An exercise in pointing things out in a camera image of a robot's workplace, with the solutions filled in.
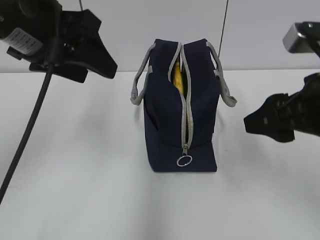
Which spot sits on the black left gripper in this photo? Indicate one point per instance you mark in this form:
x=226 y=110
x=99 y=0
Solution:
x=67 y=40

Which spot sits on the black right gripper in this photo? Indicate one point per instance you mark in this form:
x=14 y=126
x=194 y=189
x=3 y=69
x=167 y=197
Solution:
x=302 y=113

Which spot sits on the yellow banana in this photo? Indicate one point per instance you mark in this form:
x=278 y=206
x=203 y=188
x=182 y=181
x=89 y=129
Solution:
x=178 y=77

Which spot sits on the navy blue lunch bag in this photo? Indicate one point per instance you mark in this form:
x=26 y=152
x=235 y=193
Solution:
x=179 y=128

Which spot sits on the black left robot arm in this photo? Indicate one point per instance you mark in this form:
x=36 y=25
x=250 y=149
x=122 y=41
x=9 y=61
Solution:
x=5 y=4

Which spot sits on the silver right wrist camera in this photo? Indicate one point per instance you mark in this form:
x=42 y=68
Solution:
x=303 y=37

